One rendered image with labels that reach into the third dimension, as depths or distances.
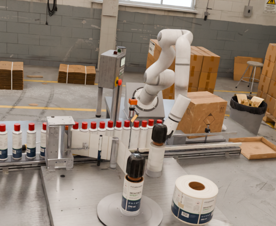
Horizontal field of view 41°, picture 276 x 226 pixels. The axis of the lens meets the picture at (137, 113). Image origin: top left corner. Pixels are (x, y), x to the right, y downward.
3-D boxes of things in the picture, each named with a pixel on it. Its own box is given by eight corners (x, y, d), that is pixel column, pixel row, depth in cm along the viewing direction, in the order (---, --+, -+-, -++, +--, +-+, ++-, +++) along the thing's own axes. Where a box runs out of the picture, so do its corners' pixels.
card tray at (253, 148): (248, 159, 251) (250, 154, 249) (228, 142, 273) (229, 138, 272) (284, 157, 261) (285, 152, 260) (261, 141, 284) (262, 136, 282)
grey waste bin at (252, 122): (230, 154, 450) (241, 106, 429) (216, 139, 489) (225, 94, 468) (262, 154, 460) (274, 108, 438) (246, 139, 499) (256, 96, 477)
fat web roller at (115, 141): (109, 170, 206) (112, 140, 199) (107, 166, 210) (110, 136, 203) (117, 170, 207) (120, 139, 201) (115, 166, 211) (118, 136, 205)
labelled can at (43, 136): (40, 158, 209) (41, 125, 202) (39, 154, 214) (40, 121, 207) (50, 158, 211) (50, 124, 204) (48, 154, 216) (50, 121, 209)
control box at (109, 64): (97, 86, 212) (100, 54, 206) (107, 80, 228) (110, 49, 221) (114, 89, 210) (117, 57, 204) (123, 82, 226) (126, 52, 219)
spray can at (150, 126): (142, 150, 233) (146, 120, 226) (143, 147, 238) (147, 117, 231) (151, 151, 233) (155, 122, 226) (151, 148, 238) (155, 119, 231)
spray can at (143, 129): (142, 154, 230) (146, 123, 222) (135, 151, 232) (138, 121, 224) (146, 150, 234) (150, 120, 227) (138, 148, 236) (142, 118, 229)
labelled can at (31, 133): (26, 159, 207) (27, 125, 199) (25, 155, 211) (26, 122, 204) (36, 158, 209) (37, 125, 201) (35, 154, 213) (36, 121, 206)
